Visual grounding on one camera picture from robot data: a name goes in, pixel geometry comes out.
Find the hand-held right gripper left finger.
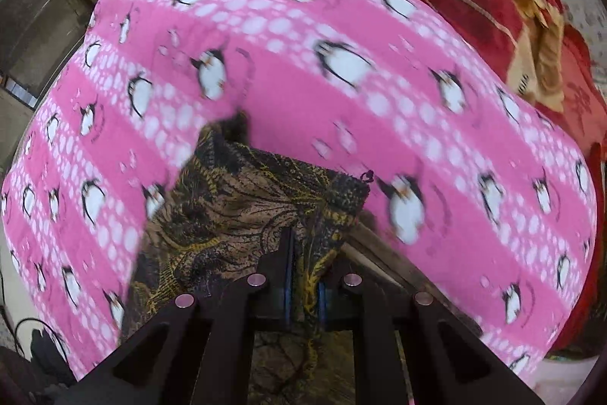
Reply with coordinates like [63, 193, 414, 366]
[57, 227, 295, 405]

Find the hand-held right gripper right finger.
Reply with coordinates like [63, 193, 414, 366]
[317, 262, 546, 405]

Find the dark floral patterned cloth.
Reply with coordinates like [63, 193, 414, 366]
[118, 110, 371, 405]

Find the pink penguin print blanket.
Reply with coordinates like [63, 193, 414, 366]
[0, 0, 599, 389]

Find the dark wooden furniture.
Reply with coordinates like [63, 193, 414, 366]
[0, 0, 215, 104]

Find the black cable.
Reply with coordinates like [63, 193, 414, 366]
[0, 272, 50, 358]

